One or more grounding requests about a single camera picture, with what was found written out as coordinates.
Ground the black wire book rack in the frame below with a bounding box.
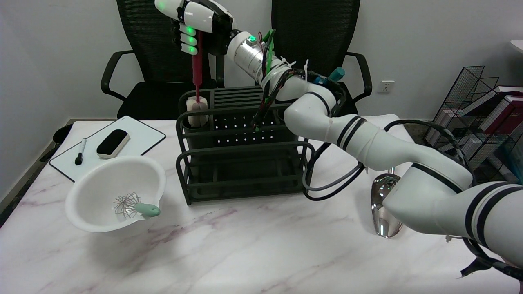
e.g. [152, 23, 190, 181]
[423, 65, 523, 183]

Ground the shiny steel ladle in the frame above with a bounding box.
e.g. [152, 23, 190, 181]
[370, 167, 405, 238]

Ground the stack of books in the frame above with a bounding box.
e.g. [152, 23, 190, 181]
[425, 85, 523, 174]

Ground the small white whiteboard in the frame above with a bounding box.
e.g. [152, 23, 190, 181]
[49, 116, 167, 183]

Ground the black whiteboard eraser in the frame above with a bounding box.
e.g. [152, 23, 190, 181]
[96, 129, 131, 159]

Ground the black whiteboard marker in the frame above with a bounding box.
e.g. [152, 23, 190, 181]
[75, 138, 87, 166]

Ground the dark green kitchen storage rack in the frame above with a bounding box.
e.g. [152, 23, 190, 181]
[176, 85, 316, 206]

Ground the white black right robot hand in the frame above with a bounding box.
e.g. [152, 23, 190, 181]
[154, 0, 240, 56]

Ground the black mesh office chair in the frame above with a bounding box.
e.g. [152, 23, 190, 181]
[255, 0, 373, 118]
[101, 0, 226, 120]

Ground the pink sponge bottle brush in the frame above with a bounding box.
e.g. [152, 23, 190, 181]
[186, 32, 210, 128]

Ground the white plastic bowl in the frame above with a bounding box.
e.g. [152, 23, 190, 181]
[65, 155, 167, 233]

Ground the mint handled wire whisk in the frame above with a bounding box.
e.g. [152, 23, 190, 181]
[113, 193, 161, 219]

